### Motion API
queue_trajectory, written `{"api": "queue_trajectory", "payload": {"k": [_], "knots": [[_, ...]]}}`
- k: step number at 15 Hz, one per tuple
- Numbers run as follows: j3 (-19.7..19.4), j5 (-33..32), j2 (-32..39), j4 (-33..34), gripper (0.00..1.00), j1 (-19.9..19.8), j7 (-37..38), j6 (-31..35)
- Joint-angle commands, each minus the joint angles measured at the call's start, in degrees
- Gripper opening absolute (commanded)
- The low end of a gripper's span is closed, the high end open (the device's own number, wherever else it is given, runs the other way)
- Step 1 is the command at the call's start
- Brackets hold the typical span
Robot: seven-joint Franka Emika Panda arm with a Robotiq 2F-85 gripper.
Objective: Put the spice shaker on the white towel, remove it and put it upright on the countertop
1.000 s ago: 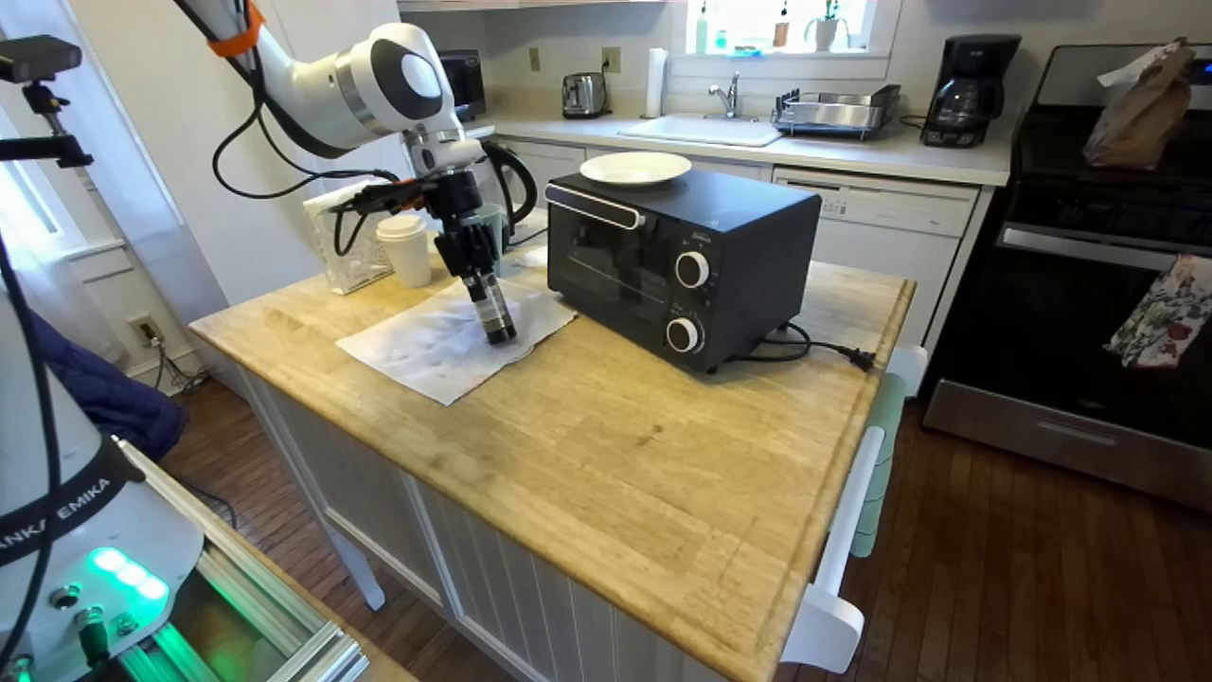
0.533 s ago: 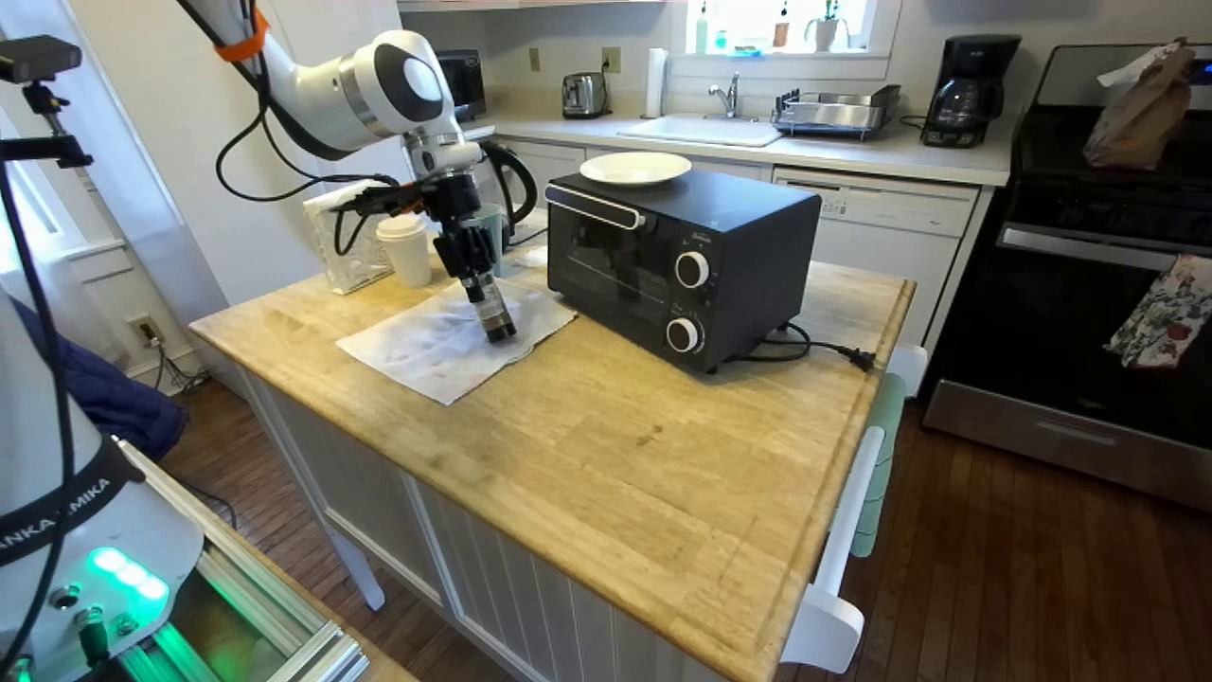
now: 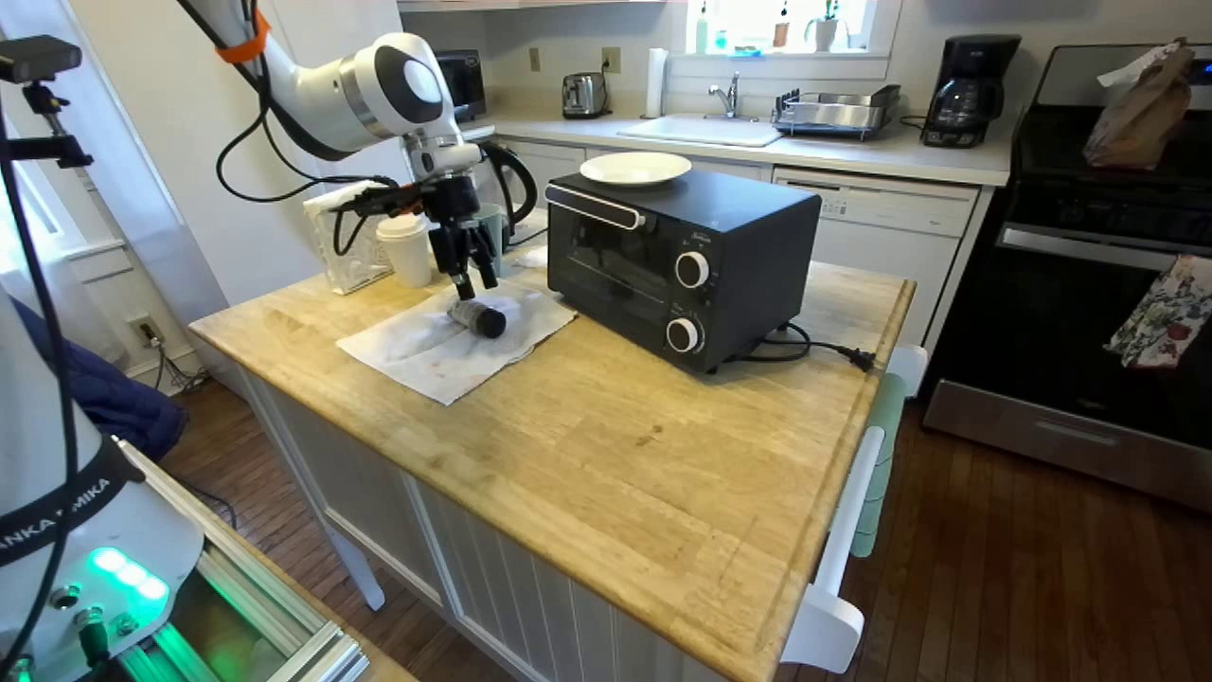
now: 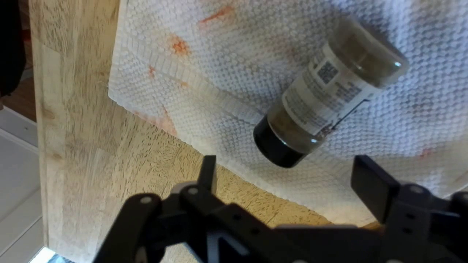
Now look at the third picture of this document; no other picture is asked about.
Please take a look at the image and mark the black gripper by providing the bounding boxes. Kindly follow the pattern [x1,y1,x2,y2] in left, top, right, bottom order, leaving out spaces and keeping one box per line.
[419,172,505,302]

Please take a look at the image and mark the glass spice shaker black cap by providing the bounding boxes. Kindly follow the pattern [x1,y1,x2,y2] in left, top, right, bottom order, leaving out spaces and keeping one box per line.
[448,295,522,341]

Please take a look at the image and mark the white Franka robot base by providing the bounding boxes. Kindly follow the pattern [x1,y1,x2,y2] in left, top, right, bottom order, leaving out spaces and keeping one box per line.
[0,295,209,682]

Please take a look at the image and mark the white stained cloth towel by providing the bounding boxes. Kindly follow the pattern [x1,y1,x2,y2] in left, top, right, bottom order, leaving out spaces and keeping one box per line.
[332,268,583,409]

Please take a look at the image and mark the white paper towel roll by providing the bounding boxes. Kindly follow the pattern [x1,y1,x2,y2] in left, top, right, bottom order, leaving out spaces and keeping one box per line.
[640,47,675,124]

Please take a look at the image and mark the green hanging towel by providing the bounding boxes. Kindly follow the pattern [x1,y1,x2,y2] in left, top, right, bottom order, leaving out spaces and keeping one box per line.
[847,371,912,562]

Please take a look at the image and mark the white island towel bar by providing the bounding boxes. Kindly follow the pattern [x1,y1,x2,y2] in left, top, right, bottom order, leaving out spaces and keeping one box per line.
[776,341,930,677]

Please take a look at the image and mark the floral dish towel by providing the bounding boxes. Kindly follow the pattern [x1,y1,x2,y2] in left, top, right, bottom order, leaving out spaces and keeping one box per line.
[1101,254,1212,371]

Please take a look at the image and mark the white lidded cup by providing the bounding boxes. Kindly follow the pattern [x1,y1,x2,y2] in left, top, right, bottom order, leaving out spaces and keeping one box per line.
[373,207,439,292]

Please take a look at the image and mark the white napkin holder with napkins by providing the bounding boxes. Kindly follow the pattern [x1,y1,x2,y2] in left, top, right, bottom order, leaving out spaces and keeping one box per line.
[299,177,397,298]

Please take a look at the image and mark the black microwave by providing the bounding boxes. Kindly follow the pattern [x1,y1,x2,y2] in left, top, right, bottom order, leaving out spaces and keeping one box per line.
[431,47,487,124]

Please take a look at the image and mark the white plate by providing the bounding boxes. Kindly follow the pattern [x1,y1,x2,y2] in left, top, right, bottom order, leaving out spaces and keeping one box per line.
[575,146,697,188]

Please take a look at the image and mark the silver toaster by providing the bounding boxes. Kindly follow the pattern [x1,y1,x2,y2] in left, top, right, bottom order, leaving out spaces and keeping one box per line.
[556,68,612,124]

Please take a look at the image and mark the black toaster oven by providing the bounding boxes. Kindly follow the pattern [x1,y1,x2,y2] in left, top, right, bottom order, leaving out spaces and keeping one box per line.
[543,167,825,378]

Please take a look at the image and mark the white kitchen sink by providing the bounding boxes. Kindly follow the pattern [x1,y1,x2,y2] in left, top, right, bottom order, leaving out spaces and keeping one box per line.
[622,112,785,153]

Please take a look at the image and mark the chrome faucet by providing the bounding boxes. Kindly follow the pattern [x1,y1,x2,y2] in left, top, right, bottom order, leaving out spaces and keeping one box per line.
[703,72,751,124]

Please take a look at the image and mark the white butcher block kitchen island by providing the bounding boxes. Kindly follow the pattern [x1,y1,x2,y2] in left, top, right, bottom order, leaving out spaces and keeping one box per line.
[185,258,921,682]

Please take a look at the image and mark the white framed kitchen window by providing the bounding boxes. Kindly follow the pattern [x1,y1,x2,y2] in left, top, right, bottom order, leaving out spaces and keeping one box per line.
[679,0,904,66]

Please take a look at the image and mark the blue cloth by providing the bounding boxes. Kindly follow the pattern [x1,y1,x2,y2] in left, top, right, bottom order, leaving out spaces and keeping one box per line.
[12,295,190,467]

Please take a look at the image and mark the grey dish rack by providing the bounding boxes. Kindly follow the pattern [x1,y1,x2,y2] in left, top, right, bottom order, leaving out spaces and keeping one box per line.
[767,81,904,144]

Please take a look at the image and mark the white kitchen counter cabinets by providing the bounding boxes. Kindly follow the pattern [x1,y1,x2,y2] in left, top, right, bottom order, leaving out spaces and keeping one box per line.
[486,112,1017,351]

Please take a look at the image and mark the white bottle with plant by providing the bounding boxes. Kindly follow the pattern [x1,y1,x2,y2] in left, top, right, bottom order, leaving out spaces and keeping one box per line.
[805,0,847,58]

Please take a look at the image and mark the black coffee maker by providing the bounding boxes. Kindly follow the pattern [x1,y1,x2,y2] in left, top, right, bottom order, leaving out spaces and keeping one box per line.
[916,29,1027,153]

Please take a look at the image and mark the black steel stove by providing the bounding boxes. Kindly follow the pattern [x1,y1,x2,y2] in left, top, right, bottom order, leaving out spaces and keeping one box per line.
[921,43,1212,514]

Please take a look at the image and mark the brown paper bag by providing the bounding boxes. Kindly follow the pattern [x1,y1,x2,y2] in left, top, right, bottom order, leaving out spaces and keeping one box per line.
[1078,34,1195,175]

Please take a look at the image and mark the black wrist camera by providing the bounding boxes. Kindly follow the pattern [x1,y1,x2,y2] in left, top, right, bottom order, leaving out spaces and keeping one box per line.
[329,177,439,226]

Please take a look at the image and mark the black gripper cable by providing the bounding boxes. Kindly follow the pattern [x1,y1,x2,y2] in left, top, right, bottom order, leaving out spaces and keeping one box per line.
[209,107,407,258]

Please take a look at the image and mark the white wall outlet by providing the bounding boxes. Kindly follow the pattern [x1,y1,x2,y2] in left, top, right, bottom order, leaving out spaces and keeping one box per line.
[126,312,166,357]

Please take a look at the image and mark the black oven power cord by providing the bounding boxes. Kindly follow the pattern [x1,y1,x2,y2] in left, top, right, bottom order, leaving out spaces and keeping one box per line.
[734,318,880,374]

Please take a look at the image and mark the aluminium frame rails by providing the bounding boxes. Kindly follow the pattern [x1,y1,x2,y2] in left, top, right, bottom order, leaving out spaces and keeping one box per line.
[108,431,373,682]

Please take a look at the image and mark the long black cable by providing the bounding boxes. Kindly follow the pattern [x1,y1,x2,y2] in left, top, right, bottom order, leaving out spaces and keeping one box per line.
[0,110,82,682]

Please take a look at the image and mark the black camera on tripod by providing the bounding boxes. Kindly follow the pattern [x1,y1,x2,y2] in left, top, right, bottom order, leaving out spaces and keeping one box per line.
[0,29,97,172]

